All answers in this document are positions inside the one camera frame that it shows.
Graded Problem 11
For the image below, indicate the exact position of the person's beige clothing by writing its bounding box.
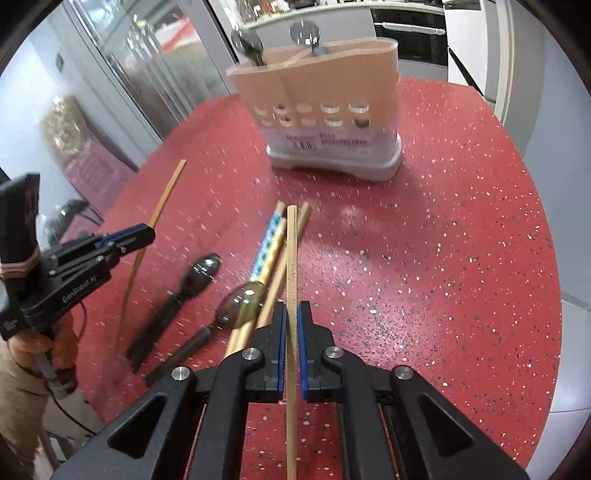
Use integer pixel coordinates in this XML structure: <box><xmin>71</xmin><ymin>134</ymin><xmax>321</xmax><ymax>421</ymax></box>
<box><xmin>0</xmin><ymin>342</ymin><xmax>58</xmax><ymax>467</ymax></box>

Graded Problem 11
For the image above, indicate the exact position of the blue patterned wooden chopstick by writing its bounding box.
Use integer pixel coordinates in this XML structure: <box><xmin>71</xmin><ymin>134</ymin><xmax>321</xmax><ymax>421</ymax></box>
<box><xmin>224</xmin><ymin>200</ymin><xmax>286</xmax><ymax>361</ymax></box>
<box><xmin>233</xmin><ymin>218</ymin><xmax>288</xmax><ymax>352</ymax></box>

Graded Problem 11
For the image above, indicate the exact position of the black cable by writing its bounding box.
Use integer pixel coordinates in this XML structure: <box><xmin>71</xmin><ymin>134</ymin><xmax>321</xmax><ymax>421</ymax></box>
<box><xmin>44</xmin><ymin>305</ymin><xmax>95</xmax><ymax>437</ymax></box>

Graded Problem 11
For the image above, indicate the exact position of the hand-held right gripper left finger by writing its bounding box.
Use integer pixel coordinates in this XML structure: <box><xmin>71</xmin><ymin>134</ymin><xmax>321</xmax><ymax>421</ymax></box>
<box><xmin>51</xmin><ymin>301</ymin><xmax>287</xmax><ymax>480</ymax></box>

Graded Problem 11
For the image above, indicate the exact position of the beige plastic utensil holder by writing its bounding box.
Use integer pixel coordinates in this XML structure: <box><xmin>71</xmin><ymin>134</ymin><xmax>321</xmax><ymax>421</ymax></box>
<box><xmin>226</xmin><ymin>38</ymin><xmax>402</xmax><ymax>182</ymax></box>

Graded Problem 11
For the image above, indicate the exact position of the person's left hand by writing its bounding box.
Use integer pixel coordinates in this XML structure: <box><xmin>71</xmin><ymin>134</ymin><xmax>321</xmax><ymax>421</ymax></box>
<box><xmin>9</xmin><ymin>318</ymin><xmax>81</xmax><ymax>398</ymax></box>

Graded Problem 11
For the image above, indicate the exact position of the black built-in oven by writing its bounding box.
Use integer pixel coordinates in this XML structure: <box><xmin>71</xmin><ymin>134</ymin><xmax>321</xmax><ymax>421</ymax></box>
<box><xmin>370</xmin><ymin>7</ymin><xmax>450</xmax><ymax>68</ymax></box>

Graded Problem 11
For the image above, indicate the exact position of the glass sliding door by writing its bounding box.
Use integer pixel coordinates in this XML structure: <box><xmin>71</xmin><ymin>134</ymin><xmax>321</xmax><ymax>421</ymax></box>
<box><xmin>46</xmin><ymin>0</ymin><xmax>241</xmax><ymax>172</ymax></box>

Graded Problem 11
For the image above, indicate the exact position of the plain wooden chopstick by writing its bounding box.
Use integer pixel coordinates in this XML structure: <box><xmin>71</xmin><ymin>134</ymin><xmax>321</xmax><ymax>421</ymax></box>
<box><xmin>256</xmin><ymin>202</ymin><xmax>311</xmax><ymax>326</ymax></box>
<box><xmin>284</xmin><ymin>205</ymin><xmax>299</xmax><ymax>480</ymax></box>
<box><xmin>115</xmin><ymin>159</ymin><xmax>187</xmax><ymax>354</ymax></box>

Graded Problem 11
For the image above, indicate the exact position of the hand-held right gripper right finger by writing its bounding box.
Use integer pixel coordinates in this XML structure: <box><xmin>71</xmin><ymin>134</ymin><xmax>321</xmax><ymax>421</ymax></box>
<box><xmin>298</xmin><ymin>301</ymin><xmax>529</xmax><ymax>480</ymax></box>

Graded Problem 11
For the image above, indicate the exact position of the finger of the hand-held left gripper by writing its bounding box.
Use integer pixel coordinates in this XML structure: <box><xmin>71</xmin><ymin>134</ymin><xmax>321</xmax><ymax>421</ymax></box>
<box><xmin>99</xmin><ymin>237</ymin><xmax>156</xmax><ymax>267</ymax></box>
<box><xmin>90</xmin><ymin>223</ymin><xmax>156</xmax><ymax>246</ymax></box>

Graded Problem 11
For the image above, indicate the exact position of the spoon with dark handle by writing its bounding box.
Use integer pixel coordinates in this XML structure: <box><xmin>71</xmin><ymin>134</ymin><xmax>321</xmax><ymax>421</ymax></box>
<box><xmin>231</xmin><ymin>28</ymin><xmax>267</xmax><ymax>66</ymax></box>
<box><xmin>144</xmin><ymin>282</ymin><xmax>269</xmax><ymax>387</ymax></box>
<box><xmin>289</xmin><ymin>20</ymin><xmax>327</xmax><ymax>57</ymax></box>
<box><xmin>126</xmin><ymin>253</ymin><xmax>223</xmax><ymax>374</ymax></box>

